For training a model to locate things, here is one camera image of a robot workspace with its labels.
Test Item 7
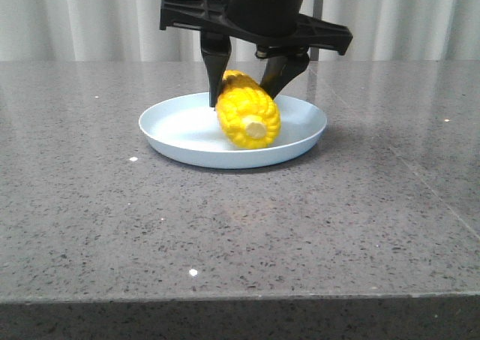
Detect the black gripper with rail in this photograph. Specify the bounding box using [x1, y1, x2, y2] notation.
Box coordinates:
[160, 0, 353, 107]

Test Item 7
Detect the yellow corn cob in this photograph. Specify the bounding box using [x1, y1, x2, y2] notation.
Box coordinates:
[215, 70, 281, 149]

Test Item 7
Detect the light blue plate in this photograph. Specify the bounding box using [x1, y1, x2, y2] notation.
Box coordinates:
[139, 92, 328, 170]

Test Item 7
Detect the white curtain right panel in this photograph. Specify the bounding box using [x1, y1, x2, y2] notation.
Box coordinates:
[319, 0, 479, 61]

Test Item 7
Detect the white curtain panel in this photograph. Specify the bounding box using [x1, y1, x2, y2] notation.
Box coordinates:
[0, 0, 316, 62]
[319, 0, 479, 61]

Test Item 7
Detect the white curtain left panel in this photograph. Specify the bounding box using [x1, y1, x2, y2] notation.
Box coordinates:
[0, 0, 316, 62]

